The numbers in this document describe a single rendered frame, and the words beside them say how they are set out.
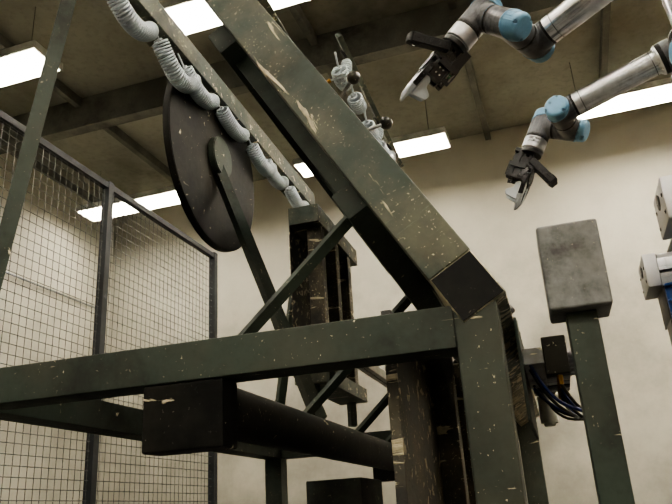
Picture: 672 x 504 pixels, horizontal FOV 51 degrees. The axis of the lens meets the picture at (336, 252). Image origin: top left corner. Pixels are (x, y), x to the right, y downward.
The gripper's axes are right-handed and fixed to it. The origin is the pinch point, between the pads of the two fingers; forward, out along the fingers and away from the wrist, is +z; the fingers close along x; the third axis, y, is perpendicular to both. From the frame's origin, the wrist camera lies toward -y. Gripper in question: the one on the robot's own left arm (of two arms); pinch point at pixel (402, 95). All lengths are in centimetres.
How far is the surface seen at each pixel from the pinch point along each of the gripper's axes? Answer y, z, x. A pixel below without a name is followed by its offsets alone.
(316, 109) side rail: -14.7, 19.9, -10.7
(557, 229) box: 37, 12, -47
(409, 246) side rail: 19, 33, -35
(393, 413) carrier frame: 40, 63, -36
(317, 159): -6.1, 27.6, -1.0
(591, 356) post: 56, 29, -57
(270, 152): -15, 17, 173
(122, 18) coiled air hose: -80, 27, 61
